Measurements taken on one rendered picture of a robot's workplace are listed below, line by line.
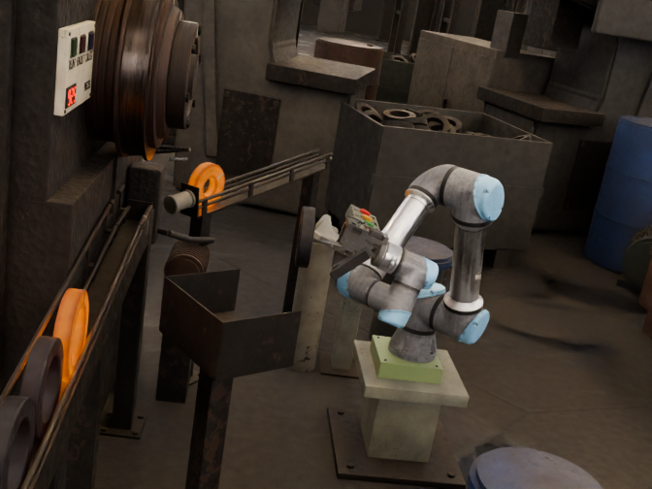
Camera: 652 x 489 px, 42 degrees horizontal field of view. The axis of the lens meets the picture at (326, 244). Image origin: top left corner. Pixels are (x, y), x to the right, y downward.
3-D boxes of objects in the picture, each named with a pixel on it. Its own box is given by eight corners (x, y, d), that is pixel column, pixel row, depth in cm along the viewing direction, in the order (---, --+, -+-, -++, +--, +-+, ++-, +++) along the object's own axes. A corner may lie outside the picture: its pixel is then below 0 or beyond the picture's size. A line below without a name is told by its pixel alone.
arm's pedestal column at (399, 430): (439, 422, 297) (453, 356, 289) (465, 490, 259) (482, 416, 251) (327, 410, 292) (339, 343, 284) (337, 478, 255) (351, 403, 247)
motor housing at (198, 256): (148, 404, 278) (164, 252, 262) (158, 374, 299) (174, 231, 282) (188, 408, 279) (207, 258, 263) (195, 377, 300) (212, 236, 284)
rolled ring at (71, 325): (66, 338, 155) (48, 336, 154) (69, 402, 166) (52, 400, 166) (88, 270, 169) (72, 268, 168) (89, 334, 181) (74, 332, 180)
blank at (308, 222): (302, 221, 203) (315, 223, 204) (303, 196, 217) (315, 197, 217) (293, 277, 210) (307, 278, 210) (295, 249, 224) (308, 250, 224)
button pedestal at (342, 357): (320, 377, 316) (347, 221, 297) (318, 349, 338) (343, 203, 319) (362, 382, 317) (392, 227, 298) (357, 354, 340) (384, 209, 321)
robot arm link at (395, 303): (374, 316, 224) (389, 278, 225) (408, 332, 218) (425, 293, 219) (360, 311, 218) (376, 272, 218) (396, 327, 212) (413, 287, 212)
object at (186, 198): (162, 211, 268) (163, 193, 266) (181, 204, 275) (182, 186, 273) (177, 216, 265) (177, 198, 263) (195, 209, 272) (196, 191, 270)
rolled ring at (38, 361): (65, 317, 155) (47, 315, 154) (37, 379, 138) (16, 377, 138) (63, 396, 163) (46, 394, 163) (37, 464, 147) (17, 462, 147)
